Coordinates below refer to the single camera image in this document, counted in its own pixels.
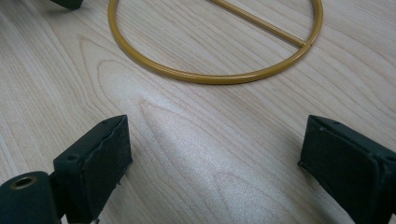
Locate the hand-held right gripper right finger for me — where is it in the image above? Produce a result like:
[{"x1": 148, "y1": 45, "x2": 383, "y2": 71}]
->
[{"x1": 297, "y1": 114, "x2": 396, "y2": 224}]

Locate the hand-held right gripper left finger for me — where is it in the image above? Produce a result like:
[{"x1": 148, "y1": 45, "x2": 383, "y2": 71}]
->
[{"x1": 49, "y1": 114, "x2": 134, "y2": 224}]

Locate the dark object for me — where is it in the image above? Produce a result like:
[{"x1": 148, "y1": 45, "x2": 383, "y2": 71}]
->
[{"x1": 50, "y1": 0, "x2": 85, "y2": 10}]

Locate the gold metal ring with crossbar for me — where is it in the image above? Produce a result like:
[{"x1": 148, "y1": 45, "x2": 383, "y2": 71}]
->
[{"x1": 107, "y1": 0, "x2": 324, "y2": 86}]

